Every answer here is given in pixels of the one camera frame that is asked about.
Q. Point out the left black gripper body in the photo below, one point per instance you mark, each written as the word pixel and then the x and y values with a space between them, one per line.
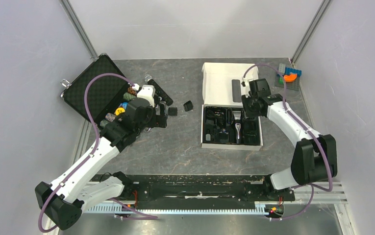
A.
pixel 159 120

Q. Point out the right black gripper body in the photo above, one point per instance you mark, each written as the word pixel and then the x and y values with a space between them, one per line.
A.
pixel 249 107

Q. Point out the black clipper comb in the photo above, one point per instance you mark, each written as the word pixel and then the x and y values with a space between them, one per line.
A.
pixel 188 106
pixel 172 111

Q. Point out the white clipper kit box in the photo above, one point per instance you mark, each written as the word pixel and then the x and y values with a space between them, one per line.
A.
pixel 217 92

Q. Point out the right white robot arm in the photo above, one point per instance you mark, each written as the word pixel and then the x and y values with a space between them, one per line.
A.
pixel 315 155

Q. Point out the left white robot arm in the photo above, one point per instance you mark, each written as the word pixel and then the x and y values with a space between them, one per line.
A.
pixel 67 197

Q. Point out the silver hair clipper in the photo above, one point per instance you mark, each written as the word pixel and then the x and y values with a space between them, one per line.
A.
pixel 237 125

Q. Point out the black microphone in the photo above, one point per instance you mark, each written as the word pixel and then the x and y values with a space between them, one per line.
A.
pixel 158 90

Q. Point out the green chip stack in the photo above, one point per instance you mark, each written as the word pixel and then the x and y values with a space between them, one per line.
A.
pixel 128 97

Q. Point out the yellow dealer button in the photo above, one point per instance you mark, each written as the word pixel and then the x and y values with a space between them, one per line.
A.
pixel 119 111

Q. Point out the orange brown chip stack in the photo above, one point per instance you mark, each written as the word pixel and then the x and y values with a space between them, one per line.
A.
pixel 132 91

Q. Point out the grey toy brick baseplate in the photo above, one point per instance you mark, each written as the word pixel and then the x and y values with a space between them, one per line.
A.
pixel 295 85

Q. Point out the orange curved toy piece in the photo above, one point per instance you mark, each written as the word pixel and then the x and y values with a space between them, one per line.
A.
pixel 290 77

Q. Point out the grey toy brick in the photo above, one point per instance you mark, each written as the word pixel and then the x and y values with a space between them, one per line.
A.
pixel 281 69

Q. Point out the blue toy brick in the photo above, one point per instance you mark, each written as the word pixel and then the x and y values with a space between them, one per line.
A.
pixel 289 71

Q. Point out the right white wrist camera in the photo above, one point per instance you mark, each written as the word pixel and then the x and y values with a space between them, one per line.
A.
pixel 245 87

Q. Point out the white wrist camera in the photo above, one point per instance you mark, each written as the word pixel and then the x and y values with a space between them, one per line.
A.
pixel 245 87
pixel 147 92

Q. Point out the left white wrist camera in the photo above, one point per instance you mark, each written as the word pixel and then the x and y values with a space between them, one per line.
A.
pixel 147 92

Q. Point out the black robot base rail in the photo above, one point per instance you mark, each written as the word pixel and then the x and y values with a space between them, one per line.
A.
pixel 157 186

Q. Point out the white cable duct strip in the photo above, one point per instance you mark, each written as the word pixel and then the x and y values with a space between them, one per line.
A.
pixel 115 208

